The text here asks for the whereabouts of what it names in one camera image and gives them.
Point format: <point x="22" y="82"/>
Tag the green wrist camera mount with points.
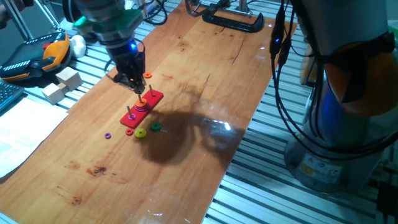
<point x="124" y="20"/>

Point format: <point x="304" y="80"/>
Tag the red Hanoi base with pegs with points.
<point x="154" y="98"/>

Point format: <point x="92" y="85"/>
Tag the black orange teach pendant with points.
<point x="28" y="59"/>

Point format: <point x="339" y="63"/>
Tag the glossy wooden board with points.
<point x="155" y="180"/>

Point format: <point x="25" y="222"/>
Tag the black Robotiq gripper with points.
<point x="129" y="60"/>

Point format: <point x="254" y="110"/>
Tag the white rounded plastic object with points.
<point x="78" y="45"/>

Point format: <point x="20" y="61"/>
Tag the medium wooden cube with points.
<point x="53" y="93"/>

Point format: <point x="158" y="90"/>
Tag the black computer keyboard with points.
<point x="7" y="93"/>

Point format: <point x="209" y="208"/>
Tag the small wooden block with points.
<point x="63" y="87"/>

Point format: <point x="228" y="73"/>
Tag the white paper sheet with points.
<point x="25" y="130"/>

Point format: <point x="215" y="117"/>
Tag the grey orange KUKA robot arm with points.
<point x="342" y="18"/>

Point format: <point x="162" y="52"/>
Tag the black C clamp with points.
<point x="236" y="23"/>

